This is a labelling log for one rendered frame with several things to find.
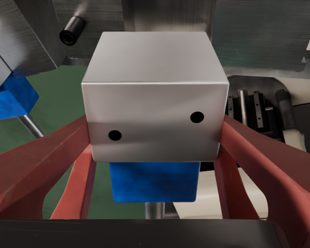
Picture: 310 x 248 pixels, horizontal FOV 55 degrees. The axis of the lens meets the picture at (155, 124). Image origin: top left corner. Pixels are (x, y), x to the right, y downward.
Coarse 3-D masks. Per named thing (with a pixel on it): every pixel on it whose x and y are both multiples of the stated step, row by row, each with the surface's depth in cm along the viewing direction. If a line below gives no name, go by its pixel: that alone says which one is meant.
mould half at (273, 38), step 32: (64, 0) 17; (96, 0) 17; (224, 0) 16; (256, 0) 16; (288, 0) 16; (96, 32) 19; (224, 32) 17; (256, 32) 17; (288, 32) 17; (224, 64) 19; (256, 64) 19; (288, 64) 18
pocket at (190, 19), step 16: (128, 0) 19; (144, 0) 20; (160, 0) 19; (176, 0) 19; (192, 0) 19; (208, 0) 19; (128, 16) 19; (144, 16) 20; (160, 16) 20; (176, 16) 20; (192, 16) 20; (208, 16) 20; (208, 32) 20
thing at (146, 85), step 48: (96, 48) 12; (144, 48) 12; (192, 48) 12; (96, 96) 10; (144, 96) 10; (192, 96) 10; (96, 144) 11; (144, 144) 11; (192, 144) 11; (144, 192) 15; (192, 192) 15
